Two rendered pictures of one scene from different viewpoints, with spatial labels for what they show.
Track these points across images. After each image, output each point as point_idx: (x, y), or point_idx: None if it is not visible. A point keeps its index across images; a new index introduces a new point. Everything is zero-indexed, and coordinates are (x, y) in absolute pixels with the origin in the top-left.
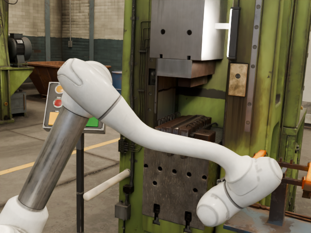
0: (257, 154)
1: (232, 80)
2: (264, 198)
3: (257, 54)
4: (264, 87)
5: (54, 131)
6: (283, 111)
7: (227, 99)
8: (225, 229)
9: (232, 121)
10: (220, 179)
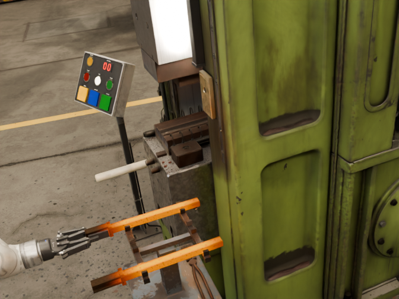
0: (173, 205)
1: (202, 94)
2: (249, 245)
3: (217, 67)
4: (227, 114)
5: None
6: (335, 133)
7: (207, 114)
8: (225, 258)
9: (213, 143)
10: (63, 231)
